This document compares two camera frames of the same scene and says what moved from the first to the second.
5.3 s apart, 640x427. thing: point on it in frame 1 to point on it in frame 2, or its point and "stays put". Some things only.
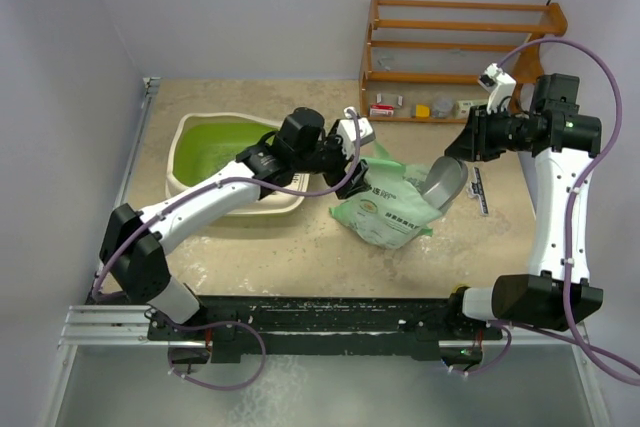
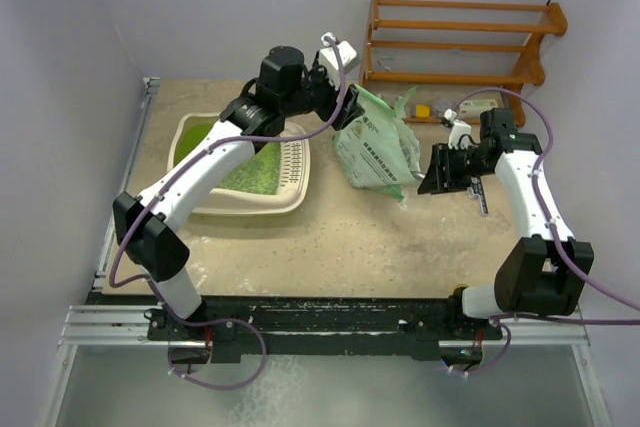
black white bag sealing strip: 476,189 stays put
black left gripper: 356,183 to 349,109
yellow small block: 422,111 stays put
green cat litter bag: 392,212 to 381,151
